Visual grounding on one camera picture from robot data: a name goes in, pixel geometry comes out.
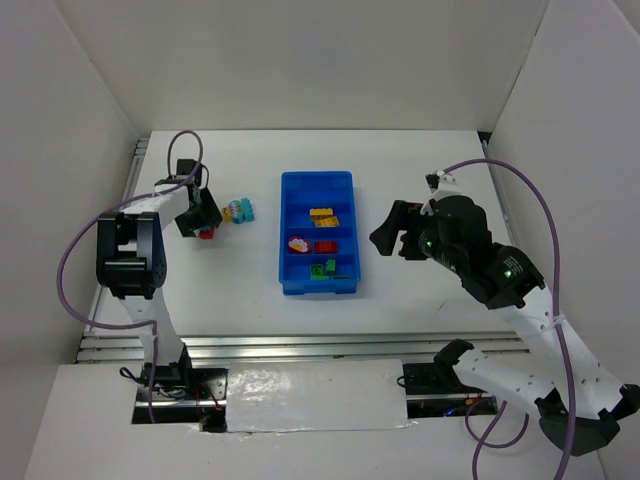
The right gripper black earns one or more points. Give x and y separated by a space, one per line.
409 232

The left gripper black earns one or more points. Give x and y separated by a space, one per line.
201 218

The red sloped lego piece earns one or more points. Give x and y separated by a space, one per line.
325 247

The red flower lego brick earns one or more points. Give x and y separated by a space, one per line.
299 245

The small green lego brick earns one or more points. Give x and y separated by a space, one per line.
317 272

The yellow striped lego brick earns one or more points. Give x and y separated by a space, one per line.
328 222

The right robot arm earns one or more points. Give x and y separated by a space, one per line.
454 233

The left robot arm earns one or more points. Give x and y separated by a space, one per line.
131 263

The teal printed lego block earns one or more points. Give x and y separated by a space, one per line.
241 211

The blue divided plastic tray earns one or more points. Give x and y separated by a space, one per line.
300 192

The white foil cover panel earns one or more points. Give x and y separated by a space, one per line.
283 397

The aluminium frame rail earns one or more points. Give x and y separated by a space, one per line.
213 350

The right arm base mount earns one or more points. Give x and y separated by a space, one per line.
430 394

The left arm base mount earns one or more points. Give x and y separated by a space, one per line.
203 405

